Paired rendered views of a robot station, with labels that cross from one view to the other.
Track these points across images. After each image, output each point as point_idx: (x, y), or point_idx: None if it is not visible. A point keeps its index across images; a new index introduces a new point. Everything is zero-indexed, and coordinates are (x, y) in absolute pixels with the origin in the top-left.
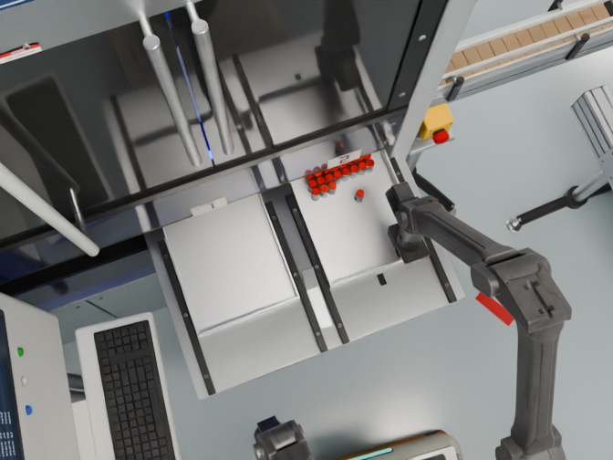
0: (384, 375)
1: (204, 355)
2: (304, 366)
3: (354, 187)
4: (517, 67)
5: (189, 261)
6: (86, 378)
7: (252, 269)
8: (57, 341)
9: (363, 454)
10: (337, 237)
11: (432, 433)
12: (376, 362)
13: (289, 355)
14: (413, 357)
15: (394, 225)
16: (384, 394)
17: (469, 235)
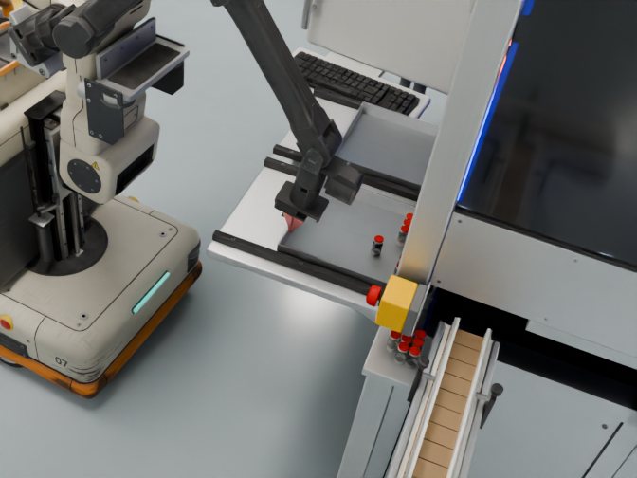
0: (185, 413)
1: (345, 106)
2: (260, 365)
3: (389, 258)
4: (391, 468)
5: (425, 140)
6: (391, 82)
7: (382, 161)
8: (429, 77)
9: (151, 312)
10: (354, 217)
11: (100, 379)
12: (203, 417)
13: (294, 137)
14: (172, 450)
15: (325, 204)
16: (170, 399)
17: (276, 31)
